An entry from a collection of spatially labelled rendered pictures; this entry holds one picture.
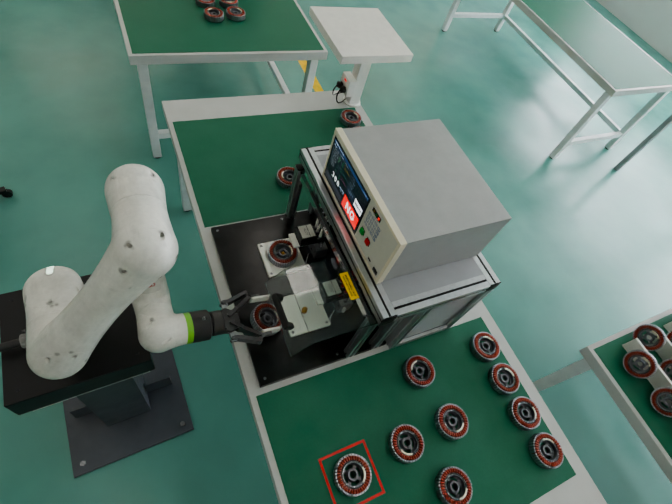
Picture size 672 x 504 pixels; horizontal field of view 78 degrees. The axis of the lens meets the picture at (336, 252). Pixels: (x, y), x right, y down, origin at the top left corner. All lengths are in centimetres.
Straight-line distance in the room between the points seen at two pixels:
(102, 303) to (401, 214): 73
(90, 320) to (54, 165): 210
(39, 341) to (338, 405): 85
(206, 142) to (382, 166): 101
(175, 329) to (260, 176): 87
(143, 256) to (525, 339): 244
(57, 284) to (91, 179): 174
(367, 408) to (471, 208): 73
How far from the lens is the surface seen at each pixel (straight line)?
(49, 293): 124
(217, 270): 159
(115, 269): 91
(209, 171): 188
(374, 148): 127
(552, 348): 299
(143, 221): 89
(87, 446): 220
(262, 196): 181
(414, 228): 111
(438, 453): 153
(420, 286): 127
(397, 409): 151
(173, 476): 214
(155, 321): 126
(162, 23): 276
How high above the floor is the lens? 212
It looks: 54 degrees down
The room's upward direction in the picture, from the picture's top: 23 degrees clockwise
